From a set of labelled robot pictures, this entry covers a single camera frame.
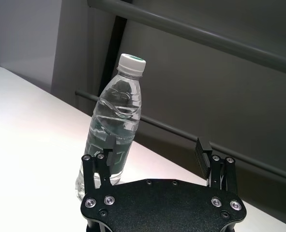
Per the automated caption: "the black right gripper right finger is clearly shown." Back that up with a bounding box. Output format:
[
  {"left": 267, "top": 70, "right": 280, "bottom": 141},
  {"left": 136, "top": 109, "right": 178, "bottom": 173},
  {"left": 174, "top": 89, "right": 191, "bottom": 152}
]
[{"left": 195, "top": 137, "right": 237, "bottom": 194}]

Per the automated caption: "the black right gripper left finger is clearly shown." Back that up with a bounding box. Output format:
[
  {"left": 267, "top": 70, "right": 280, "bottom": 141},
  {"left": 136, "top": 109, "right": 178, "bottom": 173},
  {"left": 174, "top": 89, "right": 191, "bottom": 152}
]
[{"left": 81, "top": 137, "right": 117, "bottom": 194}]

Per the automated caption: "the clear water bottle green label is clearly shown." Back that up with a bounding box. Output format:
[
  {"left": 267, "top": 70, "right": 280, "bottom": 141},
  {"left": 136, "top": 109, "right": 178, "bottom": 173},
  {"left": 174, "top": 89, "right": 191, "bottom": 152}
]
[{"left": 75, "top": 53, "right": 148, "bottom": 201}]

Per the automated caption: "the dark vertical partition post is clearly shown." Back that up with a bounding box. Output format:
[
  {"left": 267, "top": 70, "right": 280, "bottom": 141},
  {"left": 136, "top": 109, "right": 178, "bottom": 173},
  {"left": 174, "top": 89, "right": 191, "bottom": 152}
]
[{"left": 98, "top": 15, "right": 128, "bottom": 99}]

